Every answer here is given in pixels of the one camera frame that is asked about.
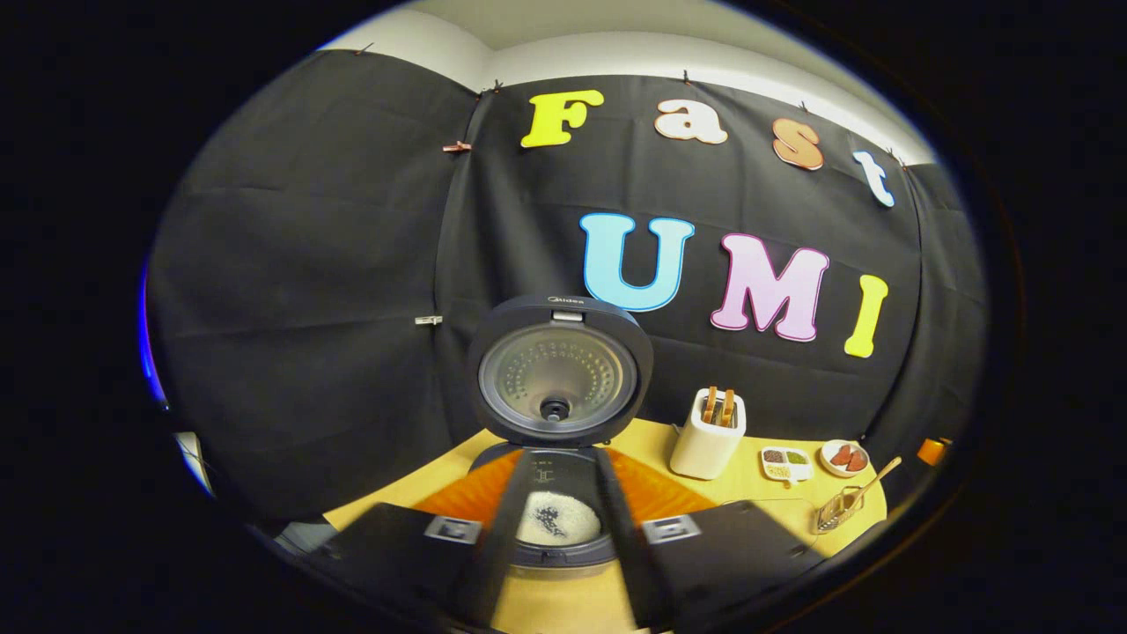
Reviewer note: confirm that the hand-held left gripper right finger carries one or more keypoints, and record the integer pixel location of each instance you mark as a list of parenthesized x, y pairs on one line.
[(621, 546)]

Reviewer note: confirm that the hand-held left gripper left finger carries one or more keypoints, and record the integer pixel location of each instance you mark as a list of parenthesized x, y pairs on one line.
[(506, 546)]

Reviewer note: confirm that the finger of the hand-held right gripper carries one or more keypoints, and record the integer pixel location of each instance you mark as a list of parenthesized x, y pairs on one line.
[(931, 452)]

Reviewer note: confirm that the white rice heap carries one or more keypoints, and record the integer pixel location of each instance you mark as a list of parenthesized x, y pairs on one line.
[(572, 519)]

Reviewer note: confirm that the wooden spoon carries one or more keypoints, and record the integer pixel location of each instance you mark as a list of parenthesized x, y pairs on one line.
[(876, 480)]

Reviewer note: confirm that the black rice cooker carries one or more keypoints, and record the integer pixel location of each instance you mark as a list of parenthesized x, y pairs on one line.
[(511, 319)]

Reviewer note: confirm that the red meat slice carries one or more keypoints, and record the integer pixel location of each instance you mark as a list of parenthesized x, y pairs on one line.
[(842, 455), (857, 460)]

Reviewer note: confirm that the small white plate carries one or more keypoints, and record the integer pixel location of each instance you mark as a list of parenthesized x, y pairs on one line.
[(828, 465)]

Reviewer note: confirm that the white toaster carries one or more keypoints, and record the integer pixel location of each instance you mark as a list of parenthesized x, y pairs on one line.
[(704, 453)]

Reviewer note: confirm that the white divided grain dish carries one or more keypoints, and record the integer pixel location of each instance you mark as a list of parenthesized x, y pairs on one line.
[(786, 475)]

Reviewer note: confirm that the toasted bread slice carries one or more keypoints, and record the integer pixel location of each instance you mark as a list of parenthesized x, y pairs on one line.
[(710, 405), (728, 409)]

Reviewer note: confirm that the black backdrop cloth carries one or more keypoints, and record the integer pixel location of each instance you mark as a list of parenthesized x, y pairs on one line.
[(308, 264)]

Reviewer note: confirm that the wooden clothespin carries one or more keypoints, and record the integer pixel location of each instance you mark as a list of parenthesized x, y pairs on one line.
[(457, 146)]

